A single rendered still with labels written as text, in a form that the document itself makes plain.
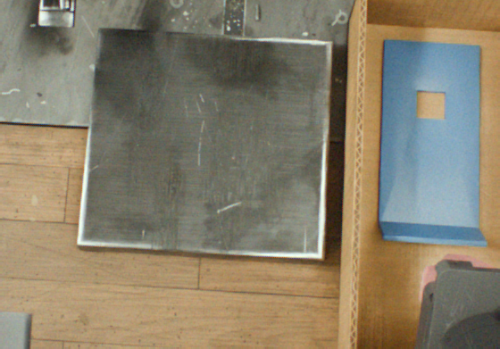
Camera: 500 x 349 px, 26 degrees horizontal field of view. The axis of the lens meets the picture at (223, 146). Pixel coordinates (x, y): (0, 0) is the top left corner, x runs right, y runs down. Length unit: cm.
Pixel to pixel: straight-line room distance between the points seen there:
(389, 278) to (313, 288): 5
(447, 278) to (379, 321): 19
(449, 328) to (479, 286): 3
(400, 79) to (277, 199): 13
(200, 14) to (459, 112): 20
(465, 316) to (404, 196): 21
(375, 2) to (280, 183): 14
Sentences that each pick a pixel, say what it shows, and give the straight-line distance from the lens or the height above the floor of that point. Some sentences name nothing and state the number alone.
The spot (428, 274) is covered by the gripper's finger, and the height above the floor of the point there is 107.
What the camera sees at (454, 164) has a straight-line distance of 78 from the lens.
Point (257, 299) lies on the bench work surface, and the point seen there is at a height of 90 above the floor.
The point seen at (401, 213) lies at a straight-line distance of 77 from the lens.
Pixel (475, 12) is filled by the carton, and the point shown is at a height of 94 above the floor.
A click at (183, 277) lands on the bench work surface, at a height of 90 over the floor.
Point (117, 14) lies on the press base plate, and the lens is 81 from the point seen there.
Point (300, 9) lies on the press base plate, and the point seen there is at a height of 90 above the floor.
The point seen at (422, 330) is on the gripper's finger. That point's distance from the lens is 59.
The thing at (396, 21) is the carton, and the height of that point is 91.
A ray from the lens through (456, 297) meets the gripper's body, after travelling 58.
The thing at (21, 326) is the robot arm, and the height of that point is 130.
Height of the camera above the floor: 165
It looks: 75 degrees down
